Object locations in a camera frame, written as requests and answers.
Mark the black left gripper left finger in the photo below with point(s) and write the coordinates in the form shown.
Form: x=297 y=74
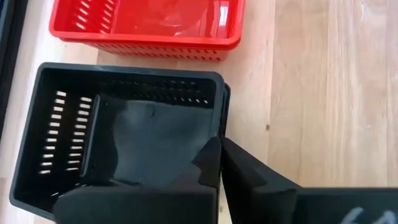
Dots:
x=140 y=205

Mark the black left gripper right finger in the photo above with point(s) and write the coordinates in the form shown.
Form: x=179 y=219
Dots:
x=264 y=205

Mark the black plastic slotted basket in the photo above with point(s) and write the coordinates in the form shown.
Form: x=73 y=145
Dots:
x=149 y=140

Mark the red plastic slotted basket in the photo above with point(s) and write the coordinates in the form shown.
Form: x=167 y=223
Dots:
x=155 y=18
x=155 y=53

